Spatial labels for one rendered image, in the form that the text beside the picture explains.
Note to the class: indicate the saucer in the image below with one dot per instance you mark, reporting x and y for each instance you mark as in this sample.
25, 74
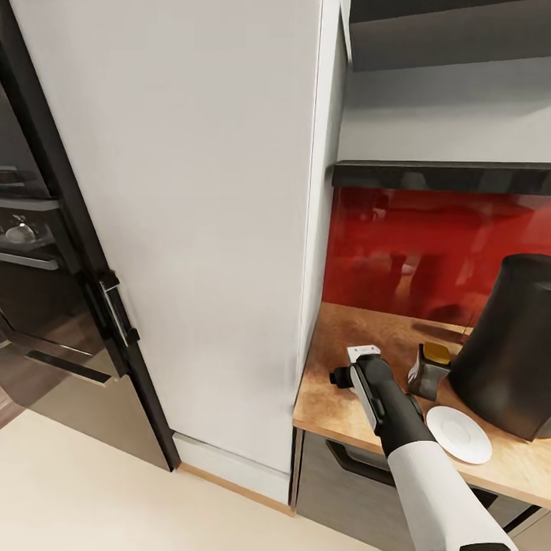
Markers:
459, 434

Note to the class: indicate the bottle of coffee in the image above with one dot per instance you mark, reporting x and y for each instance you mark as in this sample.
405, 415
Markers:
433, 365

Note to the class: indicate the fridge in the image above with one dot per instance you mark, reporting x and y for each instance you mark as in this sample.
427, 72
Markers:
203, 134

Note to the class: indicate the coffee maker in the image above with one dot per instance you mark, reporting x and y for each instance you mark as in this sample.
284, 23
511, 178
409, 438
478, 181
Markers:
503, 371

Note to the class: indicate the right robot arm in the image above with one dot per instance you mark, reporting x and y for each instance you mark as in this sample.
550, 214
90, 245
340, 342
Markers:
443, 513

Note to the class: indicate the countertop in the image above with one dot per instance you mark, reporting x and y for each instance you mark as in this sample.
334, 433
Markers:
517, 468

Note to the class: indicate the dishwasher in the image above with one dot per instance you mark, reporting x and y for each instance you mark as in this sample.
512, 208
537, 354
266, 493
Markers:
351, 490

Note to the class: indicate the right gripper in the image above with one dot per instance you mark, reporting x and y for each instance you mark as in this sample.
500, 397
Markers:
341, 377

